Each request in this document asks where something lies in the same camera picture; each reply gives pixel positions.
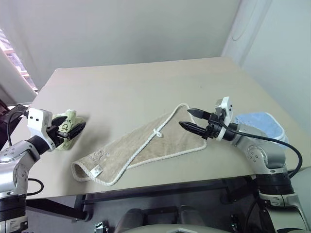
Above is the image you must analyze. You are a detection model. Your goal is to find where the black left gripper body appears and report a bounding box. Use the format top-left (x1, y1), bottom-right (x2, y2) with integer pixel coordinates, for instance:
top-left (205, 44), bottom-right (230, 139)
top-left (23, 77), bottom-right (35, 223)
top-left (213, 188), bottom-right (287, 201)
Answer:
top-left (47, 125), bottom-right (73, 146)

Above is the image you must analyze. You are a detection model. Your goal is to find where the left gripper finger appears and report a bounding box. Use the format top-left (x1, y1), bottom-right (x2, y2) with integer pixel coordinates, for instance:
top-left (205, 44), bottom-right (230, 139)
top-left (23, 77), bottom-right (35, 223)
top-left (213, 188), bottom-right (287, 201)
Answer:
top-left (52, 116), bottom-right (68, 128)
top-left (69, 121), bottom-right (87, 141)

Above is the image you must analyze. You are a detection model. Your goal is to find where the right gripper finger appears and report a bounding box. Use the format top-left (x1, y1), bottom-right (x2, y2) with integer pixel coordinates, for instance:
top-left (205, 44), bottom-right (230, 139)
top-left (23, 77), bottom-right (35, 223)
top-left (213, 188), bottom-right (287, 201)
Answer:
top-left (187, 108), bottom-right (213, 120)
top-left (178, 121), bottom-right (208, 141)

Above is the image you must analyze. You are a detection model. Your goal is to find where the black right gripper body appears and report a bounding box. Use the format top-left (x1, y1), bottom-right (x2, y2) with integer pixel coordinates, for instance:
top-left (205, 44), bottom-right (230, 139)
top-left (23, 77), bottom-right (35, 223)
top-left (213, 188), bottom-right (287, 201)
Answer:
top-left (204, 111), bottom-right (227, 140)

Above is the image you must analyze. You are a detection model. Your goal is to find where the beige towel with white trim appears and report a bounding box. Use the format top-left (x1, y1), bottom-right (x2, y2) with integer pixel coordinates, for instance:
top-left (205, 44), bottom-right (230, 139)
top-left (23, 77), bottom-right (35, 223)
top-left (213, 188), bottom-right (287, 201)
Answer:
top-left (71, 103), bottom-right (208, 187)

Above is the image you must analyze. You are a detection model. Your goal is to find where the green patterned cloth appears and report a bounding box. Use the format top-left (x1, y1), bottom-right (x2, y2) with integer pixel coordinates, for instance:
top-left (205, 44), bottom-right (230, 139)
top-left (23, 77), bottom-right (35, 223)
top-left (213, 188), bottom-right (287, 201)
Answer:
top-left (51, 109), bottom-right (88, 151)

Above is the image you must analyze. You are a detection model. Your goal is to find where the blue cloth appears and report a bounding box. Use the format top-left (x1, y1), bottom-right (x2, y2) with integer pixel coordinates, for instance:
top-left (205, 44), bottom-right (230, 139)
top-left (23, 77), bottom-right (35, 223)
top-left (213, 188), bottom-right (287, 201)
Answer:
top-left (234, 111), bottom-right (289, 150)

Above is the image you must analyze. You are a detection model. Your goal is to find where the window blind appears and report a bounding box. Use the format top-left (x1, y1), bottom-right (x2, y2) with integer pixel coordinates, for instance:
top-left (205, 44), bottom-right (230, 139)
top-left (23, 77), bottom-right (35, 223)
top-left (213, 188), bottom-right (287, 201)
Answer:
top-left (0, 28), bottom-right (39, 96)

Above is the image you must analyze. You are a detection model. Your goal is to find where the grey robot torso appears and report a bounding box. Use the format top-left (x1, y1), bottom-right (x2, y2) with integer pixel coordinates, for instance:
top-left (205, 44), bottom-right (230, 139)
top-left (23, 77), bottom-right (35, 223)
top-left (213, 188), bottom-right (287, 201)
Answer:
top-left (125, 222), bottom-right (234, 233)

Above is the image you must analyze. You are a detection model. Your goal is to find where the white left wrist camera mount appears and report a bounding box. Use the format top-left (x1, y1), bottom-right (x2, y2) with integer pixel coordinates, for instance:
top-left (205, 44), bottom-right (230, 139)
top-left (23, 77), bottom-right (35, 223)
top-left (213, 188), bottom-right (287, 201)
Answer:
top-left (26, 108), bottom-right (54, 152)

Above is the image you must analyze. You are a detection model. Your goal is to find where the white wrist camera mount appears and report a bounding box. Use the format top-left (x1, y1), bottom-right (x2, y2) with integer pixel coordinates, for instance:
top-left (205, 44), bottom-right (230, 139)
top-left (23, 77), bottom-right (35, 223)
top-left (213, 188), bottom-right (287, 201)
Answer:
top-left (214, 96), bottom-right (235, 142)
top-left (26, 108), bottom-right (54, 152)

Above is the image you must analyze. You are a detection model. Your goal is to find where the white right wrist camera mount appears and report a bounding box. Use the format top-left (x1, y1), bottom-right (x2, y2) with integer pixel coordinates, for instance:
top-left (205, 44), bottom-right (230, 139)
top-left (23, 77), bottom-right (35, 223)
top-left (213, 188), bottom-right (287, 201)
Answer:
top-left (214, 96), bottom-right (235, 142)

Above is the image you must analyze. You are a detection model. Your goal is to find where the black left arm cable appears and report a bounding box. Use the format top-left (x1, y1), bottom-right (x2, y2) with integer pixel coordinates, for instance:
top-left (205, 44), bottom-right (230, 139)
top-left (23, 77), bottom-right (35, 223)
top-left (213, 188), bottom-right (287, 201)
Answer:
top-left (6, 110), bottom-right (29, 147)

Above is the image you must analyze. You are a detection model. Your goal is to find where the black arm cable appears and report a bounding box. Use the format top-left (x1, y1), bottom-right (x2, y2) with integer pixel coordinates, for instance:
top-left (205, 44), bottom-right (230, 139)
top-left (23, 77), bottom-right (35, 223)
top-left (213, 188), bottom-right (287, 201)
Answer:
top-left (6, 110), bottom-right (29, 147)
top-left (222, 122), bottom-right (304, 179)

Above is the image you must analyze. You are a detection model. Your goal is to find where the thin black cable loop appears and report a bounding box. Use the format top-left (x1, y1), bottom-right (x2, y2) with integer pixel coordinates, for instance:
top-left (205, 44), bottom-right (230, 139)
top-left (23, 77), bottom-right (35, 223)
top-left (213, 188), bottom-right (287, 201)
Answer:
top-left (26, 178), bottom-right (45, 196)

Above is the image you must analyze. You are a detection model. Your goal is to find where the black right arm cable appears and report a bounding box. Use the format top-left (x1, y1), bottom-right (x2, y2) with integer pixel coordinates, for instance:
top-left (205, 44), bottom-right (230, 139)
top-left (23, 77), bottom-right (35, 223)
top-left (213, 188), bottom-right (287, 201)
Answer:
top-left (222, 122), bottom-right (304, 179)

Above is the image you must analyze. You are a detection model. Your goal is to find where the black table frame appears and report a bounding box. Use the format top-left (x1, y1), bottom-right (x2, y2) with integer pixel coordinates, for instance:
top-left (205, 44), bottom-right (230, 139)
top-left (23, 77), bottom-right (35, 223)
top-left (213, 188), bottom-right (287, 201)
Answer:
top-left (26, 174), bottom-right (259, 222)

